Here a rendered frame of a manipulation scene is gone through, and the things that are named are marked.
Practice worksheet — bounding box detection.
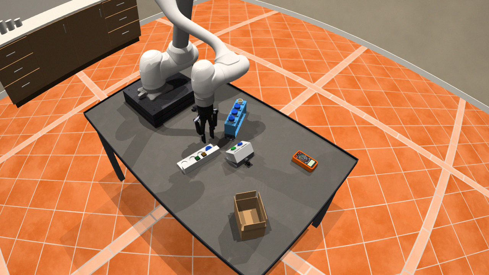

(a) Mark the orange digital multimeter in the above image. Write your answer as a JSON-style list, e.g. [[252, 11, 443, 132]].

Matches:
[[292, 150, 318, 172]]

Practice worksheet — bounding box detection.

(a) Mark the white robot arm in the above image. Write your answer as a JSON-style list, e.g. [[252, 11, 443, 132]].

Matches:
[[138, 0, 250, 113]]

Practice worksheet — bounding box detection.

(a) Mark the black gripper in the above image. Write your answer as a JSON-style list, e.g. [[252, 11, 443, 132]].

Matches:
[[193, 104, 218, 143]]

